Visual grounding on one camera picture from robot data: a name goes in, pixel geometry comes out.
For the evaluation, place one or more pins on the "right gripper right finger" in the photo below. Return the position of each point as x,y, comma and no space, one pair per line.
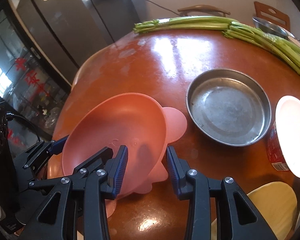
237,216

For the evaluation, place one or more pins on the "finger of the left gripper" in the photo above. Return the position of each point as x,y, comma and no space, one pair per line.
95,162
57,146

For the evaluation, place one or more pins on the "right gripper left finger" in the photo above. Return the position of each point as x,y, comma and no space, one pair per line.
90,194

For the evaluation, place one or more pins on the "pink silicone suction bowl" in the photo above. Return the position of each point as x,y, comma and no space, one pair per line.
136,121

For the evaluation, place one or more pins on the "red paper noodle bowl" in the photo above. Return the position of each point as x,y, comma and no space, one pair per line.
283,144

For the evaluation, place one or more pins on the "shallow steel plate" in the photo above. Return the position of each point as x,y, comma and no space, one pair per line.
229,107

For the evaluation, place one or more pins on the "grey refrigerator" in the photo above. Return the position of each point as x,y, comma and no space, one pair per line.
68,32

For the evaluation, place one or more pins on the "long celery bunch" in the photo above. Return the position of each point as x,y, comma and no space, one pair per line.
186,22

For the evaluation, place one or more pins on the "wooden armchair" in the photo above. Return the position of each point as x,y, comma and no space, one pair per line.
208,9

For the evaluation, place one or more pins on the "wrapped celery bunch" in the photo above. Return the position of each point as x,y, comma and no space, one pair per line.
284,49

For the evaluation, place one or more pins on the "steel bowl at back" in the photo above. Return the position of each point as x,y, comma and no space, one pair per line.
271,28

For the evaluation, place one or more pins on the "wooden slat-back chair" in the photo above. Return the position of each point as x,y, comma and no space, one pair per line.
272,15

